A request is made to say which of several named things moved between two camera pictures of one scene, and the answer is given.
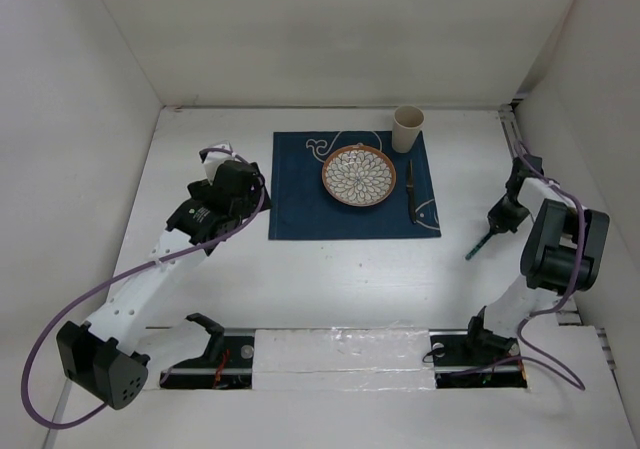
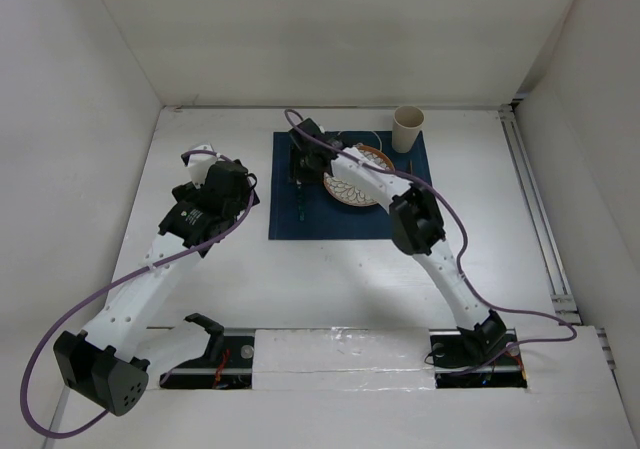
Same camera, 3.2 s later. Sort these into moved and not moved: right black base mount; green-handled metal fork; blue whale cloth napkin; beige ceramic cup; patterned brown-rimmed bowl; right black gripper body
Moved: right black gripper body; green-handled metal fork
Not moved: right black base mount; patterned brown-rimmed bowl; blue whale cloth napkin; beige ceramic cup
